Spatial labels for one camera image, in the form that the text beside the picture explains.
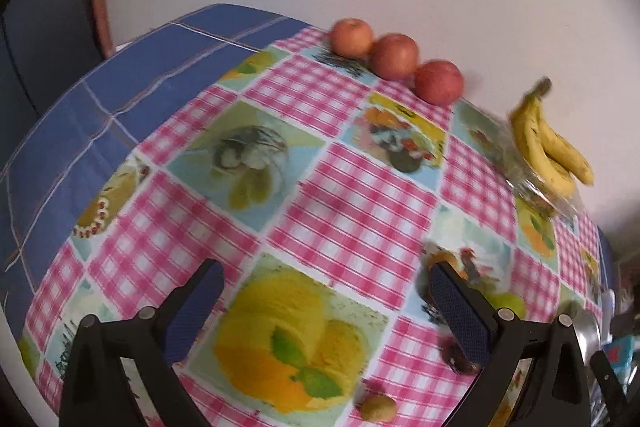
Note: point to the blue bed sheet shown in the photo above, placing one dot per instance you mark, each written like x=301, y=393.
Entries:
x=84, y=136

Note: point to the lower yellow banana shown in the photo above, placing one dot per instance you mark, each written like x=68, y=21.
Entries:
x=524, y=122

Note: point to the pink checkered fruit tablecloth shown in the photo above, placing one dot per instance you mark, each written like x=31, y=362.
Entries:
x=319, y=188

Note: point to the yellow banana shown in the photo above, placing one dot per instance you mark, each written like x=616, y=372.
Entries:
x=564, y=153
x=524, y=122

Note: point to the steel round tray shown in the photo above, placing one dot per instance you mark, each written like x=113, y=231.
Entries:
x=587, y=330

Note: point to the clear plastic fruit container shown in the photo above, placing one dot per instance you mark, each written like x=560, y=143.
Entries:
x=526, y=183

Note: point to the upper yellow banana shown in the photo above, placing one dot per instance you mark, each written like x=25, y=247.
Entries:
x=564, y=153

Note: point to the red apple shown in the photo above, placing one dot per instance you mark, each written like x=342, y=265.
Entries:
x=438, y=82
x=394, y=57

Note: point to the large green guava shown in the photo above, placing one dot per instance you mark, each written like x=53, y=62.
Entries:
x=510, y=301

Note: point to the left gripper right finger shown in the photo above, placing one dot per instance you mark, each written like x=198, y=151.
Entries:
x=555, y=391

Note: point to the teal plastic box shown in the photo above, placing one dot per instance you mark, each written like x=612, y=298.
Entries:
x=620, y=353

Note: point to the orange mandarin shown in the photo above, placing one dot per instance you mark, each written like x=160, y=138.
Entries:
x=429, y=260

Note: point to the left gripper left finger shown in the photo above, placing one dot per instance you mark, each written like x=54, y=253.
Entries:
x=95, y=389

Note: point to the small yellow-brown fruit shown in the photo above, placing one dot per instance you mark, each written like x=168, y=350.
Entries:
x=378, y=409

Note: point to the right red apple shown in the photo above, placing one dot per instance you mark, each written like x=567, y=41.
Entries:
x=438, y=82

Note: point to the left orange-red apple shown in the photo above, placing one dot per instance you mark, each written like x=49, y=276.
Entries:
x=351, y=38

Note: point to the middle red apple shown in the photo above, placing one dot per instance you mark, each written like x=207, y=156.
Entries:
x=394, y=57

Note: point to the dark brown avocado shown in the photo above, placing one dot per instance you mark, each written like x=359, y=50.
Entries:
x=454, y=357

